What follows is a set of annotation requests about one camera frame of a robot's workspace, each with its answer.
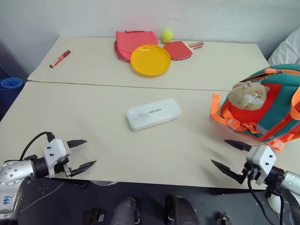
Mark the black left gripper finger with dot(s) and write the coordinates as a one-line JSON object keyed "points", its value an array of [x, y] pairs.
{"points": [[82, 167], [76, 143]]}

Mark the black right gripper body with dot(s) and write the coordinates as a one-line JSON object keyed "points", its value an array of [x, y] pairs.
{"points": [[252, 172]]}

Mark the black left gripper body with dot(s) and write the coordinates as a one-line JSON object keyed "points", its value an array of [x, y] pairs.
{"points": [[63, 167]]}

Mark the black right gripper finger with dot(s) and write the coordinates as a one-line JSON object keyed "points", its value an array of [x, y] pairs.
{"points": [[228, 171], [240, 145]]}

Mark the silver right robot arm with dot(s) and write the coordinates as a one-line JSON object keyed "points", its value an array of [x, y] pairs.
{"points": [[291, 181]]}

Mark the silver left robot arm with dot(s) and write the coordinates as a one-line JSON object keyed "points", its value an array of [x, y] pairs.
{"points": [[11, 173]]}

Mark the green and orange backpack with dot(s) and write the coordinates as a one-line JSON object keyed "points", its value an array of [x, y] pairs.
{"points": [[274, 112]]}

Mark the white rectangular case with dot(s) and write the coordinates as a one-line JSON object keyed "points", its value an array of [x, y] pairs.
{"points": [[152, 114]]}

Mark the white rounded object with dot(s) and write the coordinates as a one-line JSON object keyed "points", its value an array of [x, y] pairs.
{"points": [[273, 204]]}

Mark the brown hamster plush toy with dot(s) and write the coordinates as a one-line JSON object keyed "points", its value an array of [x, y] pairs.
{"points": [[243, 93]]}

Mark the dark rounded shape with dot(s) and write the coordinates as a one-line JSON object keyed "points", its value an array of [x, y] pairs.
{"points": [[125, 211]]}

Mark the red marker pen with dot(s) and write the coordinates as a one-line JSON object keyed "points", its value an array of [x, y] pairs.
{"points": [[59, 58]]}

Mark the blue round container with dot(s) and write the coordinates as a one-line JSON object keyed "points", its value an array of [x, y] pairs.
{"points": [[10, 83]]}

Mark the white fabric bundle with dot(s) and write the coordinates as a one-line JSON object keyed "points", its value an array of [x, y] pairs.
{"points": [[288, 51]]}

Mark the yellow plastic plate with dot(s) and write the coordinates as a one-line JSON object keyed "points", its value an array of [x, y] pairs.
{"points": [[150, 59]]}

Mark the red table tennis paddle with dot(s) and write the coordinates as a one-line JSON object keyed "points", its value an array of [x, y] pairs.
{"points": [[179, 50]]}

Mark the pink fabric bag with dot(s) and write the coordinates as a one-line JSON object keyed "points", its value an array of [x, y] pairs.
{"points": [[131, 41]]}

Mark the yellow-green tennis ball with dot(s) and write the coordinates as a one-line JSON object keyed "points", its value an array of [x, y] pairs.
{"points": [[167, 36]]}

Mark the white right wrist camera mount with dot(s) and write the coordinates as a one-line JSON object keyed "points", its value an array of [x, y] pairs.
{"points": [[262, 159]]}

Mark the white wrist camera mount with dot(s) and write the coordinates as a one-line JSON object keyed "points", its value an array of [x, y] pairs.
{"points": [[55, 151], [262, 159]]}

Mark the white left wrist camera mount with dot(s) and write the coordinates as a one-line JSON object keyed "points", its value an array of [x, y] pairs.
{"points": [[55, 151]]}

